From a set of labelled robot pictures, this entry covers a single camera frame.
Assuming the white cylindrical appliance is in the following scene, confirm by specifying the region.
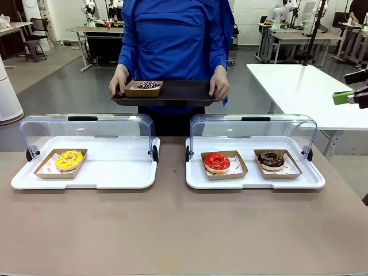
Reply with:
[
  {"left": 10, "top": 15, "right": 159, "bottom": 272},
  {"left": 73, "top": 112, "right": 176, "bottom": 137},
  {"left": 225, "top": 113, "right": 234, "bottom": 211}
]
[{"left": 0, "top": 54, "right": 25, "bottom": 126}]

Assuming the light wooden desk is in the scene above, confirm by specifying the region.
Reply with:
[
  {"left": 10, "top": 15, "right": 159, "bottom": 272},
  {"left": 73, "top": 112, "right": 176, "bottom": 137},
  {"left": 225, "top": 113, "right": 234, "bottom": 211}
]
[{"left": 0, "top": 22, "right": 34, "bottom": 69}]

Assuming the dark brown serving tray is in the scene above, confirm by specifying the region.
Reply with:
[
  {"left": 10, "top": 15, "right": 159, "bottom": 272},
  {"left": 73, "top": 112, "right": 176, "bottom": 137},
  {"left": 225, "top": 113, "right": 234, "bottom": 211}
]
[{"left": 111, "top": 79, "right": 217, "bottom": 106}]

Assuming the chocolate donut with colourful sprinkles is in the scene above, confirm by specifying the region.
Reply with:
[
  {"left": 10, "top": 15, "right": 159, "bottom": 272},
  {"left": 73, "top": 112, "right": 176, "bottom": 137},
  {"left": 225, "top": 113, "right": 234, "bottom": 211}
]
[{"left": 136, "top": 80, "right": 161, "bottom": 90}]

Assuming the yellow glazed sprinkle donut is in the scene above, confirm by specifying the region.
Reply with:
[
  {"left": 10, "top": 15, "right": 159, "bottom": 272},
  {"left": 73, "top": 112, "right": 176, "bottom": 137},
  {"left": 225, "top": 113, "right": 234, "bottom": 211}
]
[{"left": 54, "top": 150, "right": 84, "bottom": 173}]

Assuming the person's left hand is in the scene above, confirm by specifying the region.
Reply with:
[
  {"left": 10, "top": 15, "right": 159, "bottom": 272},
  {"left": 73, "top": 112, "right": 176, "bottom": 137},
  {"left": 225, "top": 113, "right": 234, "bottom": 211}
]
[{"left": 209, "top": 65, "right": 231, "bottom": 102}]

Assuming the red glazed donut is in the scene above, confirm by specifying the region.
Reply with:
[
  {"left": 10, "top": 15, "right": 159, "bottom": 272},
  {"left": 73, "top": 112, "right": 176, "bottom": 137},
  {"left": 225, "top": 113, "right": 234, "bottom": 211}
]
[{"left": 203, "top": 152, "right": 231, "bottom": 174}]

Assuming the person's right hand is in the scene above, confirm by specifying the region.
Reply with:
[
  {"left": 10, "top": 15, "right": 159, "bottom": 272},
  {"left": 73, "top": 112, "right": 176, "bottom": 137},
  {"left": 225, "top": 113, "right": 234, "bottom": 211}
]
[{"left": 109, "top": 63, "right": 130, "bottom": 95}]

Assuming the white side table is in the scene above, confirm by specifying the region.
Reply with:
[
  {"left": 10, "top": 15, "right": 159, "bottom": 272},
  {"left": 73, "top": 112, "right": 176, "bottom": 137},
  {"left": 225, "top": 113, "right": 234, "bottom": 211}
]
[{"left": 246, "top": 63, "right": 368, "bottom": 162}]

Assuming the white display case tray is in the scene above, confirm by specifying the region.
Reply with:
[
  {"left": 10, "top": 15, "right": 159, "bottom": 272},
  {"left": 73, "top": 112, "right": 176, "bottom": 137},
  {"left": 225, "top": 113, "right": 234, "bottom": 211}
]
[
  {"left": 10, "top": 135, "right": 161, "bottom": 190},
  {"left": 185, "top": 136, "right": 326, "bottom": 190}
]

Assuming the background person in dark clothes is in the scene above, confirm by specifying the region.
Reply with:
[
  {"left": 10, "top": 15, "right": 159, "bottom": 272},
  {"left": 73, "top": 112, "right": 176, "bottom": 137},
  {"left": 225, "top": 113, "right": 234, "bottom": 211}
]
[{"left": 348, "top": 0, "right": 361, "bottom": 24}]

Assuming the clear display case lid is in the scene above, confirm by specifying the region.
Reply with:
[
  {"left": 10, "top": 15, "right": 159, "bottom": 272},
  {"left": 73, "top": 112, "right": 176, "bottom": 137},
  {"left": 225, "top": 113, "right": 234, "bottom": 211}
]
[
  {"left": 189, "top": 114, "right": 318, "bottom": 158},
  {"left": 19, "top": 113, "right": 156, "bottom": 160}
]

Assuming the black camera stand pole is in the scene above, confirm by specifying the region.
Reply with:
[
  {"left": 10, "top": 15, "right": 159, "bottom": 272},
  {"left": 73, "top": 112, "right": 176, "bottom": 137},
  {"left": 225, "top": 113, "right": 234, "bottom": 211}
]
[{"left": 301, "top": 0, "right": 329, "bottom": 67}]

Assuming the brown cardboard donut box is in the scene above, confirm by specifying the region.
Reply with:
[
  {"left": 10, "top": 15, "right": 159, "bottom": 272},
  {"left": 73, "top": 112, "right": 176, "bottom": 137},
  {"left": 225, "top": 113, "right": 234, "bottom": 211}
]
[
  {"left": 200, "top": 149, "right": 249, "bottom": 181},
  {"left": 33, "top": 148, "right": 89, "bottom": 179},
  {"left": 254, "top": 148, "right": 302, "bottom": 180}
]

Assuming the person's body in blue shirt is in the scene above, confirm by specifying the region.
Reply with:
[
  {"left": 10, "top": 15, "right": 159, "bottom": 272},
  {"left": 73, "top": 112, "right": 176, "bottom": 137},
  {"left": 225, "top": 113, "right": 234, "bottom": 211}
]
[{"left": 117, "top": 0, "right": 235, "bottom": 137}]

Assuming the grey black office chair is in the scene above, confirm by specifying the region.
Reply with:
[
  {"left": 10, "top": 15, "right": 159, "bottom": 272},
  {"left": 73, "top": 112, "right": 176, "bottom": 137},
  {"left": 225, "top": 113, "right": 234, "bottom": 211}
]
[{"left": 22, "top": 17, "right": 49, "bottom": 63}]

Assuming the grey background work table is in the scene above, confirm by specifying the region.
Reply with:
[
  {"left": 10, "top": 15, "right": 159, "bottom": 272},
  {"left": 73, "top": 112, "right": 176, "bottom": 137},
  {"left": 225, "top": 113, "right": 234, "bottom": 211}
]
[{"left": 65, "top": 25, "right": 125, "bottom": 72}]

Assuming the chocolate donut with nut crumbs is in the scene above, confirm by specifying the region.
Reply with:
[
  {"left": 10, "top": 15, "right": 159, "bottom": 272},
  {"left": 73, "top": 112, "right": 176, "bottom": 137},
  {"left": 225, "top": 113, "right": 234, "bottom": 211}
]
[{"left": 257, "top": 151, "right": 286, "bottom": 171}]

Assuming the person's left forearm blue sleeve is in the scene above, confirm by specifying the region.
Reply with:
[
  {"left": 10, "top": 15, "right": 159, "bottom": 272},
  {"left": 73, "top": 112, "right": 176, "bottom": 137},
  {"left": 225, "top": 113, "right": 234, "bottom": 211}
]
[{"left": 209, "top": 34, "right": 231, "bottom": 71}]

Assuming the person's right forearm blue sleeve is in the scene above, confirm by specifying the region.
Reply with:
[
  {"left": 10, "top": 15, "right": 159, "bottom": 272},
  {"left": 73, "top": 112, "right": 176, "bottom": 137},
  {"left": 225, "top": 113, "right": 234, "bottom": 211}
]
[{"left": 117, "top": 37, "right": 139, "bottom": 71}]

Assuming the chocolate sprinkled donut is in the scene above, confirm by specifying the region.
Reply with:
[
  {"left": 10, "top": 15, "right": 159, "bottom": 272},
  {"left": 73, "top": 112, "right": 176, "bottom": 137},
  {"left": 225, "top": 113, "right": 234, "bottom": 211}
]
[{"left": 124, "top": 80, "right": 164, "bottom": 97}]

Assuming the white smiley paper liner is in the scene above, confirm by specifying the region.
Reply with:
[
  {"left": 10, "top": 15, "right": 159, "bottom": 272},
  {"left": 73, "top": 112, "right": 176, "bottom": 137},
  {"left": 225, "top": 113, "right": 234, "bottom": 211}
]
[
  {"left": 43, "top": 152, "right": 87, "bottom": 175},
  {"left": 260, "top": 152, "right": 297, "bottom": 173},
  {"left": 205, "top": 154, "right": 244, "bottom": 175}
]

